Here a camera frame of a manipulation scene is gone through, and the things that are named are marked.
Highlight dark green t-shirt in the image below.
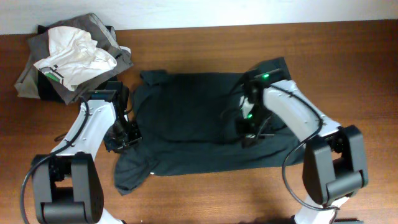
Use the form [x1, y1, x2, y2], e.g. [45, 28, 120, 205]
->
[114, 70, 298, 195]

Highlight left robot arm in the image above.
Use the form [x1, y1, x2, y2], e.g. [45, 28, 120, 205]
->
[25, 82, 142, 223]

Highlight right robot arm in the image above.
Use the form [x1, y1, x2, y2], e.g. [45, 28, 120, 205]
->
[235, 68, 369, 223]

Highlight white folded shirt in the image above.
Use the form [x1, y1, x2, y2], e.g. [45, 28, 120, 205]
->
[34, 26, 117, 91]

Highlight light grey folded garment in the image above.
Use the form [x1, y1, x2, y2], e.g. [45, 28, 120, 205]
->
[14, 54, 40, 99]

